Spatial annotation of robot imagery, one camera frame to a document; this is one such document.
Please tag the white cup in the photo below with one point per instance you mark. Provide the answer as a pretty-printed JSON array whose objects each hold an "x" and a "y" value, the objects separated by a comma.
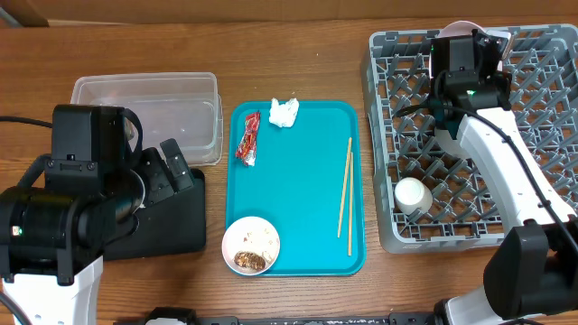
[{"x": 411, "y": 194}]

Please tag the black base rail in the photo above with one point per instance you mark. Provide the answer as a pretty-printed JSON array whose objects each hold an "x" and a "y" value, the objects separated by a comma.
[{"x": 168, "y": 315}]

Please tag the teal plastic serving tray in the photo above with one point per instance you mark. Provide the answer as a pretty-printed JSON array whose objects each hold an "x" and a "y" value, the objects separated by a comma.
[{"x": 296, "y": 185}]

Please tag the black plastic tray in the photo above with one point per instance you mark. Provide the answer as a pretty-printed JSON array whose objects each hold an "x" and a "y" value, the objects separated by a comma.
[{"x": 175, "y": 225}]

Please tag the grey bowl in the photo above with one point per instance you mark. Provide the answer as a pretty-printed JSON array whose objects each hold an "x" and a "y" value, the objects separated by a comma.
[{"x": 449, "y": 145}]

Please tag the small plate with food scraps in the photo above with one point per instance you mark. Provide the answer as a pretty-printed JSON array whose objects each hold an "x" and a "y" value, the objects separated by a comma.
[{"x": 250, "y": 246}]

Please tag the crumpled white tissue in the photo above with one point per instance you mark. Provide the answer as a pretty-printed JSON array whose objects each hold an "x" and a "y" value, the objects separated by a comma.
[{"x": 283, "y": 115}]

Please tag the clear plastic bin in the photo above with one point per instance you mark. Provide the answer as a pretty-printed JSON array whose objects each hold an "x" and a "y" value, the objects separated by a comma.
[{"x": 184, "y": 106}]

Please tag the grey dishwasher rack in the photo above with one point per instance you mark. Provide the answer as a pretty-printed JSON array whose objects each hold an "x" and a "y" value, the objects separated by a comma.
[{"x": 543, "y": 64}]

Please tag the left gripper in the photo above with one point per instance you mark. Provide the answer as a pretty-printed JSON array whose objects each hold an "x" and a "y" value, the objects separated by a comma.
[{"x": 163, "y": 185}]

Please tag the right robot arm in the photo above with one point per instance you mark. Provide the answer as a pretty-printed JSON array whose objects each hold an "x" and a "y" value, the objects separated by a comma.
[{"x": 534, "y": 270}]

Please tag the large pink plate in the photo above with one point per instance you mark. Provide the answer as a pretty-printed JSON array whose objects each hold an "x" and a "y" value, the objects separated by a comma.
[{"x": 456, "y": 28}]

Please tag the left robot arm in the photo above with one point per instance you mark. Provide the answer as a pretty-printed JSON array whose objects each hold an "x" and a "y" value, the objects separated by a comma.
[{"x": 98, "y": 195}]

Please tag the red snack wrapper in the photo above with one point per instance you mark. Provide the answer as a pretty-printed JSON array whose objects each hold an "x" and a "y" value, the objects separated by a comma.
[{"x": 246, "y": 151}]

